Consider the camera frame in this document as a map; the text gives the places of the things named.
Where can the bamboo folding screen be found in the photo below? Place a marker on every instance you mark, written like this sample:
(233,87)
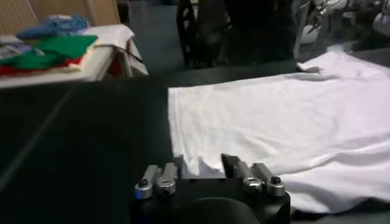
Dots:
(61,9)

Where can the black office chair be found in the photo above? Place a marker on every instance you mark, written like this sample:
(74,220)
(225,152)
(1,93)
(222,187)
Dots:
(195,30)

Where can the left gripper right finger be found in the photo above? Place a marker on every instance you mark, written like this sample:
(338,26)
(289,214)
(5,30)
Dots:
(243,173)

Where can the white side table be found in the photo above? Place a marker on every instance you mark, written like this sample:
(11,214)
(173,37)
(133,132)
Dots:
(91,67)

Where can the red folded garment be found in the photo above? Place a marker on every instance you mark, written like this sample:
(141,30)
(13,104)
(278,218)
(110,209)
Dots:
(71,62)

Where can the standing person in black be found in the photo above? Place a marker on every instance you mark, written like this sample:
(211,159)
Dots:
(259,27)

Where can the blue striped garment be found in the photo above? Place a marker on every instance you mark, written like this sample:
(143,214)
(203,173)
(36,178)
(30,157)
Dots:
(55,25)

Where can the white t-shirt with pink print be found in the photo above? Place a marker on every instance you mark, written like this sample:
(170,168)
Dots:
(274,121)

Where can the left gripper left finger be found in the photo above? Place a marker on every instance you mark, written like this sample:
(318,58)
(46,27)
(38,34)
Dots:
(166,178)

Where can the white standing desk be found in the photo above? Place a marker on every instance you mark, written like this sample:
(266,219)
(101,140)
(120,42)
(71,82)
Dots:
(300,27)

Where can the white cloth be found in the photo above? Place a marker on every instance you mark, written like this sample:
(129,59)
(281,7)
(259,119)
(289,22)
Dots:
(112,33)

